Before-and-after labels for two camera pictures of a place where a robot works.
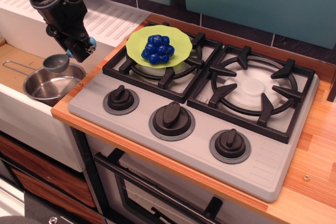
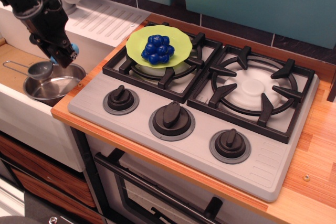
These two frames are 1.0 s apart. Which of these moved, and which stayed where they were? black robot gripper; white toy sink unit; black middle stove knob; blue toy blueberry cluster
Moved: black robot gripper
Stayed: black middle stove knob; white toy sink unit; blue toy blueberry cluster
